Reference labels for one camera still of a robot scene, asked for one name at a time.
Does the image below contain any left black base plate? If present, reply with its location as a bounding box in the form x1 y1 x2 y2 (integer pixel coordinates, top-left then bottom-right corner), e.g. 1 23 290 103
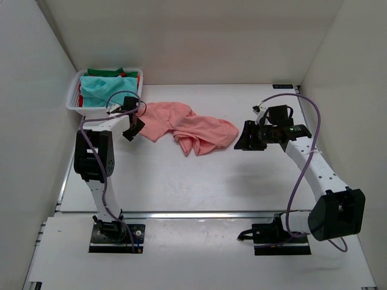
88 217 146 254

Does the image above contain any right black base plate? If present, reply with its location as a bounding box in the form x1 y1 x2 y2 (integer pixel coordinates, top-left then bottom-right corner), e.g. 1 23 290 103
237 222 311 256

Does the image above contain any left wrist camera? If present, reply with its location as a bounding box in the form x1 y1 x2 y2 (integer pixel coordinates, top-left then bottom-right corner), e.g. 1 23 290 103
108 96 141 114

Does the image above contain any green t shirt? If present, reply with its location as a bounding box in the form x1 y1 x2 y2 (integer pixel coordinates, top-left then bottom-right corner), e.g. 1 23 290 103
84 68 125 77

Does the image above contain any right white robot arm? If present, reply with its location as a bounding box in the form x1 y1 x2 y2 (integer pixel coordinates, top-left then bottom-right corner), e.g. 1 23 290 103
234 120 365 241

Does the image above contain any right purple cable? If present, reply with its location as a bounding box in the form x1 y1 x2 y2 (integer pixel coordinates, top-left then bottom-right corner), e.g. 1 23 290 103
253 92 349 252

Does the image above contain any black label plate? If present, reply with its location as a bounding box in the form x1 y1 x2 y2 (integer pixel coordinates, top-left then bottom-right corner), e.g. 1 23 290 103
272 84 294 89

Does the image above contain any aluminium rail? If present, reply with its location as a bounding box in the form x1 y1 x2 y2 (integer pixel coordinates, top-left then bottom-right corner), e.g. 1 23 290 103
54 156 342 221

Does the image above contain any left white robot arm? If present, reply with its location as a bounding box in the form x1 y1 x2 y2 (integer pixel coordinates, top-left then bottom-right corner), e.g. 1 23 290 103
74 114 145 244

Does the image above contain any pink t shirt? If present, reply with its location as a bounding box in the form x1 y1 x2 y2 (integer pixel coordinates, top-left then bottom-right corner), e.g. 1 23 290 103
137 101 239 156

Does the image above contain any white plastic basket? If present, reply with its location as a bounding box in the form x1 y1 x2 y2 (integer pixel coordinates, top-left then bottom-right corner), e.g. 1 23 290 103
66 68 143 117

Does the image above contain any teal t shirt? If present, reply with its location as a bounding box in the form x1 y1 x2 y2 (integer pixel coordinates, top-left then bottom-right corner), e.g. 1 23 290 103
80 76 138 108

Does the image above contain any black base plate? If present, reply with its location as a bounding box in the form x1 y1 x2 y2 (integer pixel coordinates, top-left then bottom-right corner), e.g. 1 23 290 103
237 222 311 256
88 217 146 254

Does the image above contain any purple cable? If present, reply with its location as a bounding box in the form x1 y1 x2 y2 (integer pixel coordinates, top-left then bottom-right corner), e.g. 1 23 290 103
253 92 349 252
79 91 148 253

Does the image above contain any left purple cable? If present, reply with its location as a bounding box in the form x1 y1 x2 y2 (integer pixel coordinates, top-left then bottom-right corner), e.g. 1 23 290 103
79 91 148 253

